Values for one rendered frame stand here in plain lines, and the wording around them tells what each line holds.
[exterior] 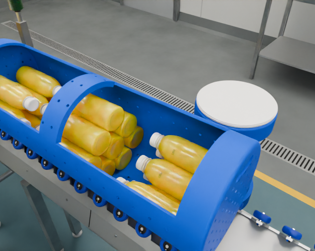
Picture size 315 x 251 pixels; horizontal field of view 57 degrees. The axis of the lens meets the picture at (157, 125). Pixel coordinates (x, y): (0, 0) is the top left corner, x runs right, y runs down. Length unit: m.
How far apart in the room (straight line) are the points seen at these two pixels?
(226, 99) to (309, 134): 1.77
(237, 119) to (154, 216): 0.49
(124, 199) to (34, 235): 1.41
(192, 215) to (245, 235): 0.30
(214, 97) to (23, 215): 1.49
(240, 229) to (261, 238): 0.05
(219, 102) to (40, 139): 0.59
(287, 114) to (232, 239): 2.20
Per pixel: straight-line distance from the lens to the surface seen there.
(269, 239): 0.84
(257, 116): 1.00
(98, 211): 0.85
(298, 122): 2.86
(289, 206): 2.15
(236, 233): 0.82
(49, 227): 1.65
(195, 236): 0.56
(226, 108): 1.00
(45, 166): 0.95
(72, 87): 0.75
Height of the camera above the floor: 1.62
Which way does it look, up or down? 40 degrees down
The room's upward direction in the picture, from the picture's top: straight up
